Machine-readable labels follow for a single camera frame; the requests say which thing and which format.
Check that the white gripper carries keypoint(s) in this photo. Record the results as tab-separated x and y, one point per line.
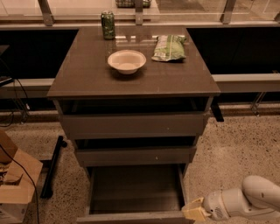
216	206

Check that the grey bottom drawer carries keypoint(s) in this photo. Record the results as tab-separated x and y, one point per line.
137	194

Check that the grey drawer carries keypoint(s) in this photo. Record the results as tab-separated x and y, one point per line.
137	194
136	151
132	118

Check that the grey middle drawer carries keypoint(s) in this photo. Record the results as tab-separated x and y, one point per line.
136	151

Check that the grey drawer cabinet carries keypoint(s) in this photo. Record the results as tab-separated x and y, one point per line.
85	72

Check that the grey top drawer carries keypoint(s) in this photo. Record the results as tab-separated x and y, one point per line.
132	118

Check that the black right stand leg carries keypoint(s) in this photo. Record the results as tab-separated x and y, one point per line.
216	111

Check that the black metal stand leg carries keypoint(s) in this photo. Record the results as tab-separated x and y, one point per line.
50	165

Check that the white paper bowl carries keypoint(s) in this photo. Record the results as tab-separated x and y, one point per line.
126	61

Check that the green chip bag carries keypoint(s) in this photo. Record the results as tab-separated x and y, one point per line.
169	47

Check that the brown cardboard box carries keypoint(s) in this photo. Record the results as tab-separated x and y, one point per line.
19	174

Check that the green soda can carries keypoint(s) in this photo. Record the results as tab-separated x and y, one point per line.
108	24

